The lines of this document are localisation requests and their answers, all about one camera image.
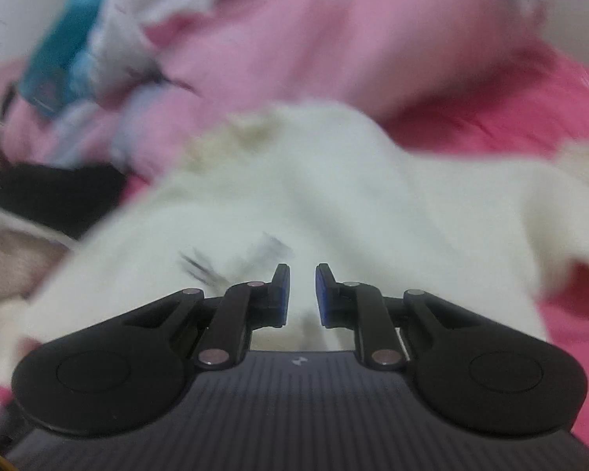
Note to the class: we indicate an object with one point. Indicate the stack of folded clothes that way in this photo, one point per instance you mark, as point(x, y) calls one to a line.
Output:
point(28, 252)

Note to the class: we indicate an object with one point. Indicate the pink patterned duvet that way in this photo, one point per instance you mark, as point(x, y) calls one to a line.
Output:
point(129, 82)

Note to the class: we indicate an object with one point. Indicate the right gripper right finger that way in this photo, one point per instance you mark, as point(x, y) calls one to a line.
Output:
point(475, 373)

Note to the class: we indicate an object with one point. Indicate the pink floral bed blanket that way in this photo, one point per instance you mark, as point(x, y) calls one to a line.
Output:
point(535, 108)

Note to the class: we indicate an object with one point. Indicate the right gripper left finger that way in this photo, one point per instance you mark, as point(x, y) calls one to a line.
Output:
point(127, 371)

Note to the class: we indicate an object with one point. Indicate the cream white fleece sweater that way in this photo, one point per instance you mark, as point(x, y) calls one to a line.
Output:
point(311, 184)

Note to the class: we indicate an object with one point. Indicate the black folded garment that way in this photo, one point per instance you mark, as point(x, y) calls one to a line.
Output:
point(67, 201)

